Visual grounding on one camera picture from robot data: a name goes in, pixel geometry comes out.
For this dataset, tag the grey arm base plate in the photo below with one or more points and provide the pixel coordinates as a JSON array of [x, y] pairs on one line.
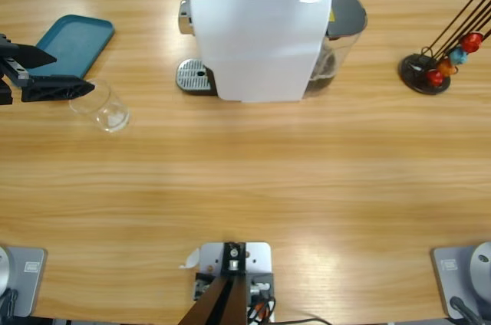
[[30, 283], [449, 283]]

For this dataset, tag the dark camera post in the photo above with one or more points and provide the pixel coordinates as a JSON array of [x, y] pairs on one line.
[[226, 302]]

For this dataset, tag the orange coffee capsule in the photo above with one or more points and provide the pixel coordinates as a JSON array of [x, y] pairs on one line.
[[445, 66]]

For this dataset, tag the teal plastic tray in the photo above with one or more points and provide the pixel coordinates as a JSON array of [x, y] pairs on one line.
[[76, 41]]

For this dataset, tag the white paper tag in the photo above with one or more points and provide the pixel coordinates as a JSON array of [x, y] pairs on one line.
[[190, 258]]

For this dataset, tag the white capsule coffee machine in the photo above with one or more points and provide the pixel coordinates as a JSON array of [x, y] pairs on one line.
[[253, 45]]

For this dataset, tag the blue coffee capsule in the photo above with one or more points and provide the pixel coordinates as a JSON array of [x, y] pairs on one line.
[[457, 56]]

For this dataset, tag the clear water tank dark lid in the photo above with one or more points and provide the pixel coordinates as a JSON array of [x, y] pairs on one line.
[[345, 10]]

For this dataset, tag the red coffee capsule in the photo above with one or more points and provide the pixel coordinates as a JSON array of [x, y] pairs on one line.
[[434, 77], [472, 41]]

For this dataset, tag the metal grid drip tray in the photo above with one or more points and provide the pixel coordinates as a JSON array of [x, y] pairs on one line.
[[192, 72]]

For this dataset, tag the clear glass cup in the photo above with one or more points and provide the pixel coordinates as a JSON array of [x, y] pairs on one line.
[[111, 116]]

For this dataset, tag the white mount block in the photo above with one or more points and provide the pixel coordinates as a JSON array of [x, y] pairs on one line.
[[257, 260]]

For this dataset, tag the black rod capsule holder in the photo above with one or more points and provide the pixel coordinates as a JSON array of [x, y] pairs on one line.
[[412, 68]]

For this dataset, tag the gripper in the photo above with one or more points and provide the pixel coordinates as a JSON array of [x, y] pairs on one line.
[[7, 68]]

